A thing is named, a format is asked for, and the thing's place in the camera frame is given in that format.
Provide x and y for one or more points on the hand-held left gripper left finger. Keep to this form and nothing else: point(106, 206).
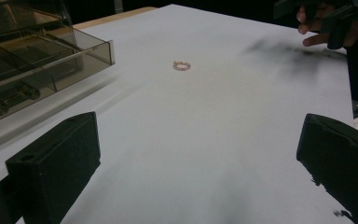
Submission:
point(56, 168)

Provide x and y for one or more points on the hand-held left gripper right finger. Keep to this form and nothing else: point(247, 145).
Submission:
point(345, 155)

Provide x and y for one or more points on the smoky transparent jewelry box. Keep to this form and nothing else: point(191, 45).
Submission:
point(28, 62)

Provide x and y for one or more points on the dark earrings in box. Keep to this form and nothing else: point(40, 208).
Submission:
point(9, 98)

